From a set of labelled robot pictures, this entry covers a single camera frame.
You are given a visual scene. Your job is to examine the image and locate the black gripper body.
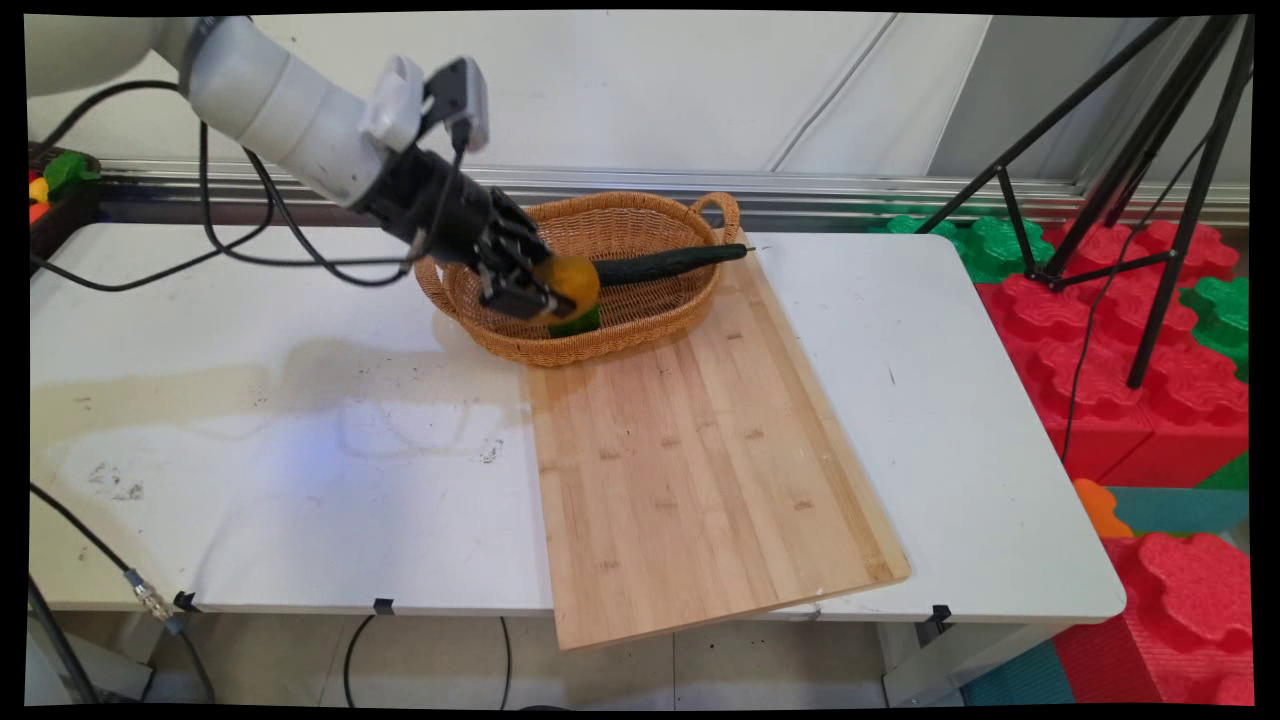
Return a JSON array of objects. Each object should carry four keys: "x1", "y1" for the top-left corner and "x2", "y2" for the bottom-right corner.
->
[{"x1": 353, "y1": 146, "x2": 523, "y2": 269}]

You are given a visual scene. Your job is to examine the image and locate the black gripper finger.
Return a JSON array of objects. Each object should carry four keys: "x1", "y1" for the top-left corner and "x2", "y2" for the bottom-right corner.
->
[
  {"x1": 477, "y1": 255, "x2": 561, "y2": 322},
  {"x1": 505, "y1": 205, "x2": 554, "y2": 266}
]

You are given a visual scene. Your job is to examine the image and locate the yellow brown potato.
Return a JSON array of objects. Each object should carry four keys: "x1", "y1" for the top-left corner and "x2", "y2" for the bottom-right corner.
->
[{"x1": 535, "y1": 255, "x2": 602, "y2": 326}]

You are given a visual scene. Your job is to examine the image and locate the green bell pepper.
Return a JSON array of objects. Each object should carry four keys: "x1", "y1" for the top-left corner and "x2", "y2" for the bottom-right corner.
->
[{"x1": 547, "y1": 303, "x2": 604, "y2": 339}]

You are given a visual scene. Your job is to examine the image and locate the woven wicker basket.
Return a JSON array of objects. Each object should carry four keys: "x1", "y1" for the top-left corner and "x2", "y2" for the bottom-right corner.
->
[{"x1": 414, "y1": 191, "x2": 741, "y2": 368}]

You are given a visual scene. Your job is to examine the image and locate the dark green cucumber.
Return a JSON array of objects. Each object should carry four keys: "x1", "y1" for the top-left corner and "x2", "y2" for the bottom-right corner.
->
[{"x1": 592, "y1": 243, "x2": 751, "y2": 288}]

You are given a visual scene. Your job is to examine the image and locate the bamboo cutting board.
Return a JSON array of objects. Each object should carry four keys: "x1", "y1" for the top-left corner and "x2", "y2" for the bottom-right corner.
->
[{"x1": 527, "y1": 232, "x2": 911, "y2": 651}]

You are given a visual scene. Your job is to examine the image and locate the dark toy tray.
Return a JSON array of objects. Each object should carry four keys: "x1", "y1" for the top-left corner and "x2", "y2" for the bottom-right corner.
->
[{"x1": 28, "y1": 143, "x2": 103, "y2": 269}]

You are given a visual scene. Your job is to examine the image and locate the green toy vegetable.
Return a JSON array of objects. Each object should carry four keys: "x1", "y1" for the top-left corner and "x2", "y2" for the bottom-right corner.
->
[{"x1": 42, "y1": 150, "x2": 102, "y2": 197}]

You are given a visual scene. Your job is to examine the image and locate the green foam block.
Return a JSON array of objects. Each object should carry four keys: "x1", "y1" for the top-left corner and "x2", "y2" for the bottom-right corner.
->
[
  {"x1": 885, "y1": 213, "x2": 1053, "y2": 285},
  {"x1": 1178, "y1": 275, "x2": 1251, "y2": 383}
]

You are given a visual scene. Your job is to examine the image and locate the large red foam block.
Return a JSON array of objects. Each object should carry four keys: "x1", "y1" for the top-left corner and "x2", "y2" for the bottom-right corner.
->
[{"x1": 975, "y1": 219, "x2": 1251, "y2": 488}]

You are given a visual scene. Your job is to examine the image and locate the orange foam block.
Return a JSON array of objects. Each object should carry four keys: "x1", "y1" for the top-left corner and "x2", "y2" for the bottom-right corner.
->
[{"x1": 1072, "y1": 478, "x2": 1135, "y2": 540}]

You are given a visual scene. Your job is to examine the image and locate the black tripod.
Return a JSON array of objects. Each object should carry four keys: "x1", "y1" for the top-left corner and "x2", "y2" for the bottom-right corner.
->
[{"x1": 915, "y1": 14, "x2": 1256, "y2": 391}]

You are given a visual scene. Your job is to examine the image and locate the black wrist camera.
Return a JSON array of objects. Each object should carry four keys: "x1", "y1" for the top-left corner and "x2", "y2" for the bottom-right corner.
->
[{"x1": 425, "y1": 57, "x2": 491, "y2": 153}]

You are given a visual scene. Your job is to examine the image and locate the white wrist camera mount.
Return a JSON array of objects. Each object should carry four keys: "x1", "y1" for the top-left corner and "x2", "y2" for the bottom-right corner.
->
[{"x1": 358, "y1": 55, "x2": 427, "y2": 153}]

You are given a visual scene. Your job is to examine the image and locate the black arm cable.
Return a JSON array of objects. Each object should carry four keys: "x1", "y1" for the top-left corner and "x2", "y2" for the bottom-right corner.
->
[{"x1": 30, "y1": 80, "x2": 471, "y2": 293}]

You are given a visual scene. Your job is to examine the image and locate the metal window rail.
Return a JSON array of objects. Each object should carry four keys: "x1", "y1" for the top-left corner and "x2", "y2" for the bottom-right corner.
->
[{"x1": 95, "y1": 160, "x2": 1251, "y2": 229}]

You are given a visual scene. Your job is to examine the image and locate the black cable strap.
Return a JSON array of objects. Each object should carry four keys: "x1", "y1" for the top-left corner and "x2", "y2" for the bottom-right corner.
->
[{"x1": 178, "y1": 15, "x2": 226, "y2": 96}]

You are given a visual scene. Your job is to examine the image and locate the black cable under table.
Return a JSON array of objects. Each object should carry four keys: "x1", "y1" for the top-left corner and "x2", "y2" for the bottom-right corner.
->
[{"x1": 343, "y1": 614, "x2": 514, "y2": 711}]

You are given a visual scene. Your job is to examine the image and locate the thin cable with metal connector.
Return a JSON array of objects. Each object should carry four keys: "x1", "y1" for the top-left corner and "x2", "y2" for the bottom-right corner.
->
[{"x1": 30, "y1": 483, "x2": 218, "y2": 704}]

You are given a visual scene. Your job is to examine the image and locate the thick black floor cable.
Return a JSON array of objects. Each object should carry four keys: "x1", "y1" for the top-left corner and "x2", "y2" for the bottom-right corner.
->
[{"x1": 28, "y1": 573, "x2": 103, "y2": 704}]

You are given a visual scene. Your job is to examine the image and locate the thin black tripod cable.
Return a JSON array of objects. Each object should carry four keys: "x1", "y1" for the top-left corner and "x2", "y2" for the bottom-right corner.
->
[{"x1": 1058, "y1": 135, "x2": 1211, "y2": 463}]

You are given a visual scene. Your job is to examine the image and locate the white table leg frame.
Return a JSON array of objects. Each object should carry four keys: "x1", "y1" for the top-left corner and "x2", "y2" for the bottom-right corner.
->
[{"x1": 878, "y1": 620, "x2": 1066, "y2": 707}]

